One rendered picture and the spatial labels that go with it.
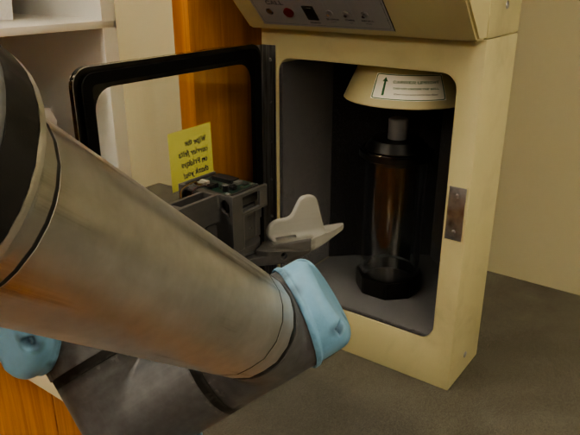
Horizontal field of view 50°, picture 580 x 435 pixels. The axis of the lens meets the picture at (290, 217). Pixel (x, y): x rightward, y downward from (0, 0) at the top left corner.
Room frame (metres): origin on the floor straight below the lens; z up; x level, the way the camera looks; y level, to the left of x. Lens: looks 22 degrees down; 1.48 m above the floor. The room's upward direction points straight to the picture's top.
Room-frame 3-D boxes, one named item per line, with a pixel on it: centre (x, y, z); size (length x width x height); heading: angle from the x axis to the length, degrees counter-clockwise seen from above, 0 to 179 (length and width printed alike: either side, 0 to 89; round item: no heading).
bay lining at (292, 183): (0.91, -0.16, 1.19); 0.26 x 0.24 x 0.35; 54
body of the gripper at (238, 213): (0.56, 0.08, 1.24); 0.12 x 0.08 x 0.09; 144
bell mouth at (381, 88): (0.88, -0.16, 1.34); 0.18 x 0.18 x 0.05
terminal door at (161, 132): (0.76, 0.13, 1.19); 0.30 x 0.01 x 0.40; 144
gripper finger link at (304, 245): (0.58, 0.02, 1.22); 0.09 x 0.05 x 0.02; 110
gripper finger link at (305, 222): (0.60, -0.02, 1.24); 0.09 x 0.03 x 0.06; 110
